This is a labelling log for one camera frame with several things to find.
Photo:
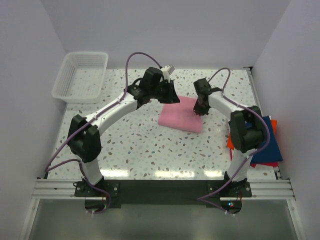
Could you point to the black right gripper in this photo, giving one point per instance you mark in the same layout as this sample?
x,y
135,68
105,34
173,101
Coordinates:
x,y
198,110

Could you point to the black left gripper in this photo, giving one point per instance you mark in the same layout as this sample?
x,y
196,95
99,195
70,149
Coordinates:
x,y
171,96

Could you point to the pink t shirt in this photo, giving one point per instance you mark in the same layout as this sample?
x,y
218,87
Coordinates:
x,y
181,116

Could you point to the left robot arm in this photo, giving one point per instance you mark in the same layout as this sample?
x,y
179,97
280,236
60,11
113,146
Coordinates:
x,y
86,132

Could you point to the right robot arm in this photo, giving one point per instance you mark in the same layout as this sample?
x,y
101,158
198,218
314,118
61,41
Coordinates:
x,y
248,131

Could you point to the orange folded t shirt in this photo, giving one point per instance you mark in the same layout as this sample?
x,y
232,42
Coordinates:
x,y
274,128

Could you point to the blue folded t shirt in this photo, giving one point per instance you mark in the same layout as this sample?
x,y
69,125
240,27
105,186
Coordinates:
x,y
271,153

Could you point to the white plastic basket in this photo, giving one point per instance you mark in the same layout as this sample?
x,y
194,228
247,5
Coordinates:
x,y
80,78

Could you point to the red folded t shirt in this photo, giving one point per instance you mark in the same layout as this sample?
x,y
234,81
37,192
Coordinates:
x,y
270,164

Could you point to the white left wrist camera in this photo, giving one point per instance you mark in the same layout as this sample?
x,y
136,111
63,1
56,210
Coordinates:
x,y
167,70

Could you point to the aluminium right side rail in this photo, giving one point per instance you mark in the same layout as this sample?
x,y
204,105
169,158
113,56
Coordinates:
x,y
249,71

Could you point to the aluminium rail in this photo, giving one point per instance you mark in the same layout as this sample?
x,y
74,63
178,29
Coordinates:
x,y
257,190
249,71

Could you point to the aluminium front rail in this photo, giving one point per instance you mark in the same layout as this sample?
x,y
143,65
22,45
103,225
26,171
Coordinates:
x,y
257,190

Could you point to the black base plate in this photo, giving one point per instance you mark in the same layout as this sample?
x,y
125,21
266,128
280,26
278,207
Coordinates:
x,y
116,193

